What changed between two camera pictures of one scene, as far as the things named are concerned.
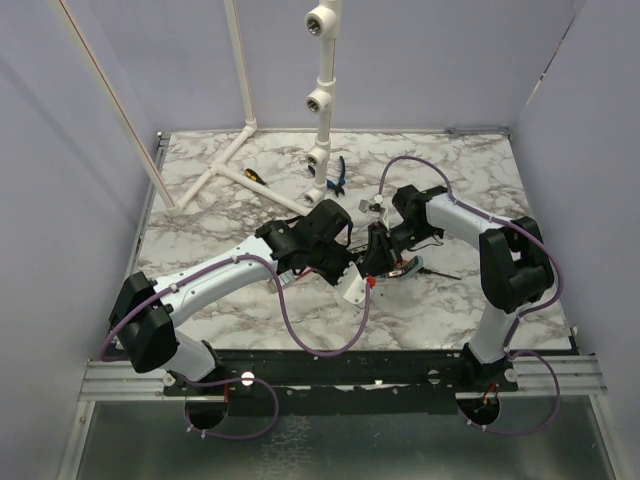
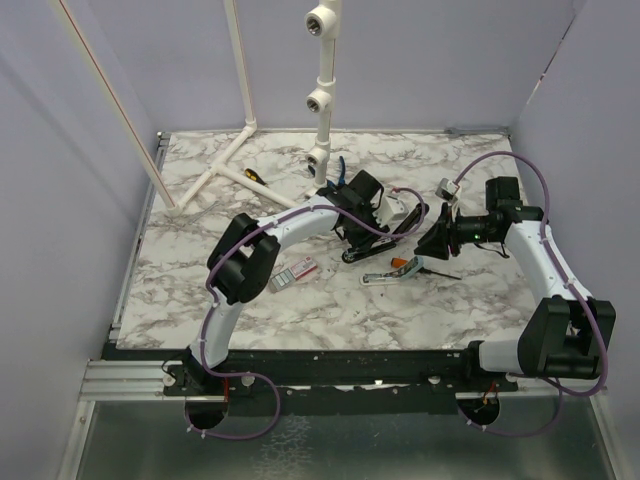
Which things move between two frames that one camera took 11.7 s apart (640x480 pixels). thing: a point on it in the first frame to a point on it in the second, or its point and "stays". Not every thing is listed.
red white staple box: x=287 y=277 stays
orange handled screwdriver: x=401 y=264 stays
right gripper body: x=391 y=242 to x=451 y=230
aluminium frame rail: x=104 y=381 stays
